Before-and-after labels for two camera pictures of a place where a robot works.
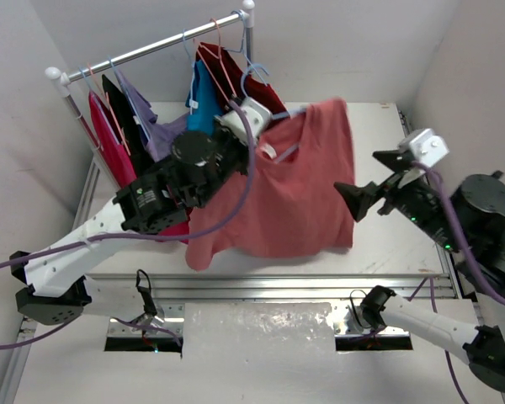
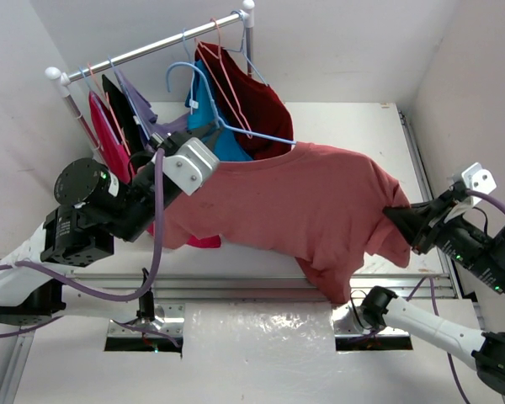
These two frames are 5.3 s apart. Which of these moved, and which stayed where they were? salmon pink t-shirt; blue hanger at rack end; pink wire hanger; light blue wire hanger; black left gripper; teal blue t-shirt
Moved: salmon pink t-shirt; black left gripper; light blue wire hanger
Stayed: blue hanger at rack end; pink wire hanger; teal blue t-shirt
